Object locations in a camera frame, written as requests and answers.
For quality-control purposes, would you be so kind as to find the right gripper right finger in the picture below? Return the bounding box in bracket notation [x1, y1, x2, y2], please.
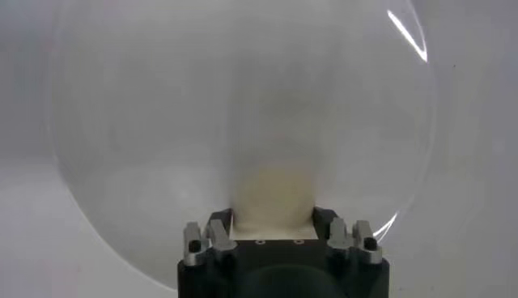
[312, 206, 384, 265]

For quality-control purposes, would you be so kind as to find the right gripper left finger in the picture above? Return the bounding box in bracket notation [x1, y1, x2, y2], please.
[182, 208, 238, 267]

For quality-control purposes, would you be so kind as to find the white steamed baozi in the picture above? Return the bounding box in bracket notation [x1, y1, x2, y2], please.
[228, 160, 321, 240]

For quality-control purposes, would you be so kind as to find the white round plate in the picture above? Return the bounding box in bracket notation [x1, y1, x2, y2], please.
[48, 0, 438, 292]

